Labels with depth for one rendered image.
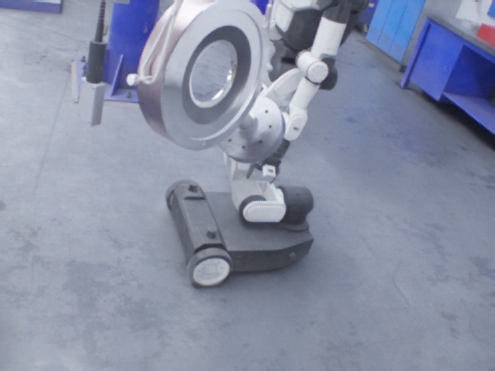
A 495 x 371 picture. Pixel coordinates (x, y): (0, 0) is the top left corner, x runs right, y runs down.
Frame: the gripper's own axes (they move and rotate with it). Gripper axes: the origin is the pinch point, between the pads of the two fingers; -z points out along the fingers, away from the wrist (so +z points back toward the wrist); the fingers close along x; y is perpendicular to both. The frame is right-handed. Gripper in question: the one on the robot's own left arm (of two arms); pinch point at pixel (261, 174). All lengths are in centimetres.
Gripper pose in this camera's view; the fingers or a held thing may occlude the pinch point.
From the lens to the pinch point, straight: 213.1
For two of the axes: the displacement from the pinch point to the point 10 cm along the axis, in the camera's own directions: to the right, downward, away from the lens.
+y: 2.9, 5.7, -7.7
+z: 4.1, -8.0, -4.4
